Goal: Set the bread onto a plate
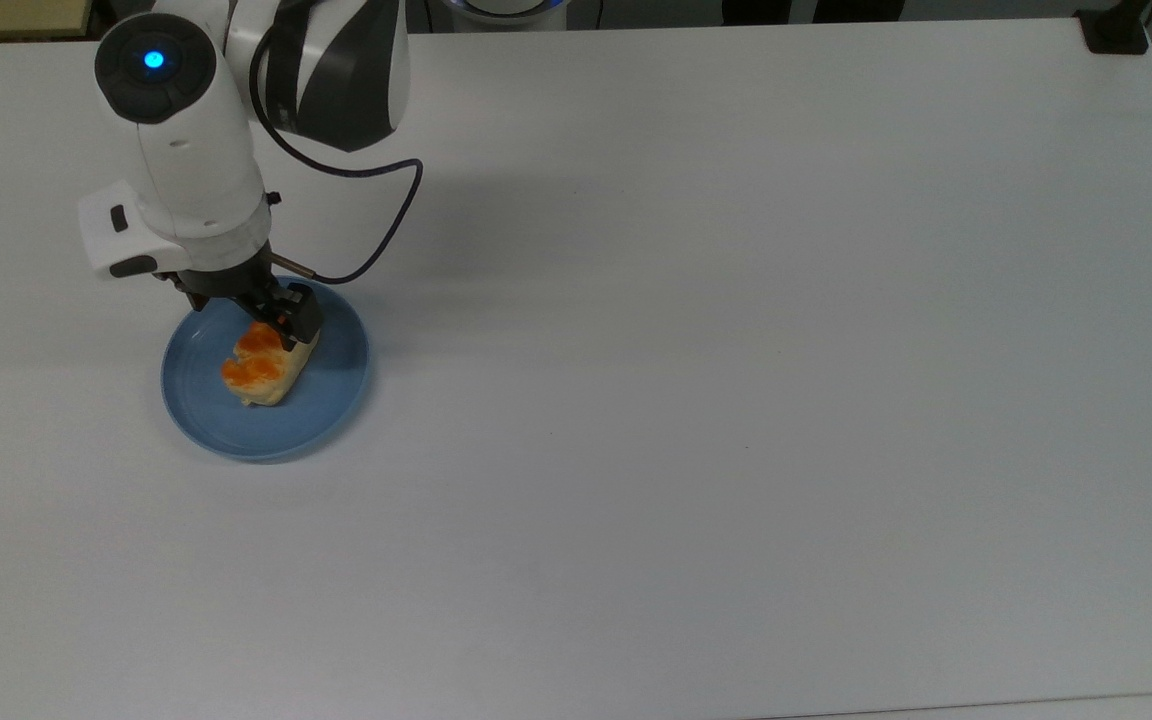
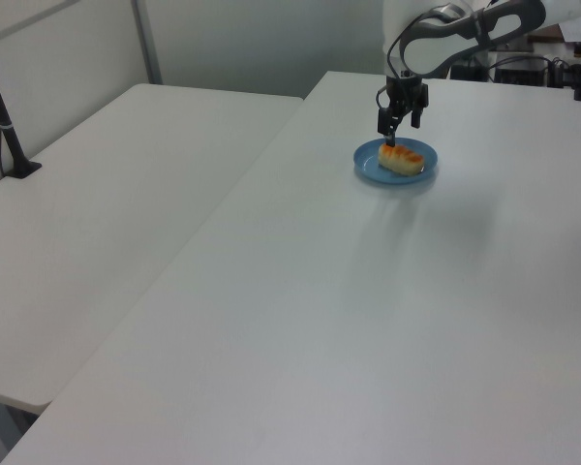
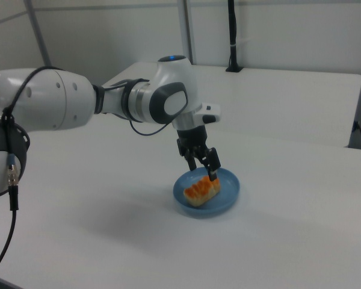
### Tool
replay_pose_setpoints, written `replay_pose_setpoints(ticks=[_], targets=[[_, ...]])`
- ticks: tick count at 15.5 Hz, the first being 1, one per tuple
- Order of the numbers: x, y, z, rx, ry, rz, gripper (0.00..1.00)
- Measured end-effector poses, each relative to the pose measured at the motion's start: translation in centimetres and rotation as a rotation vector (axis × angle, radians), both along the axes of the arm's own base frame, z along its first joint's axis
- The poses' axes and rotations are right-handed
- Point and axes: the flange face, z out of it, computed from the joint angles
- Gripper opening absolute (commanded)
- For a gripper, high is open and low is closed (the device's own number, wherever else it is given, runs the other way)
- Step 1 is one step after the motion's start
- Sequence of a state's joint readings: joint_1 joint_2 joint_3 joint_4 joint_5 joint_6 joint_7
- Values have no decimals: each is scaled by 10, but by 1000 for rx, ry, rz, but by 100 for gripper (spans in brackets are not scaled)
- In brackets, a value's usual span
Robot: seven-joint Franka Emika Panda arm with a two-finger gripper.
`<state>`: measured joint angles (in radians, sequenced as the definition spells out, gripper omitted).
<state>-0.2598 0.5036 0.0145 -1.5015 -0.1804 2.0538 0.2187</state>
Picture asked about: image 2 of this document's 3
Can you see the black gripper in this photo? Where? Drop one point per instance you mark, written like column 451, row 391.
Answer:
column 406, row 94

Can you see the toasted bread loaf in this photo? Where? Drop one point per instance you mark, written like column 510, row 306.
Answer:
column 402, row 160

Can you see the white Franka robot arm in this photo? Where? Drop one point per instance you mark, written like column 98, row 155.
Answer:
column 440, row 43

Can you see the blue round plate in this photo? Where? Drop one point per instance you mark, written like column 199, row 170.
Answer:
column 368, row 169

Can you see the small dark equipment box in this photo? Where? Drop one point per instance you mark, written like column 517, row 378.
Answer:
column 467, row 71

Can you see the black electronics box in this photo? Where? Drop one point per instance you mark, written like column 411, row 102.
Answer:
column 518, row 72

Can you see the white paper sheet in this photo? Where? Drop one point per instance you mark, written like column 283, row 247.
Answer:
column 578, row 31

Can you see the black camera stand pole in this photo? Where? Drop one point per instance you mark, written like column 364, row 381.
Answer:
column 13, row 145

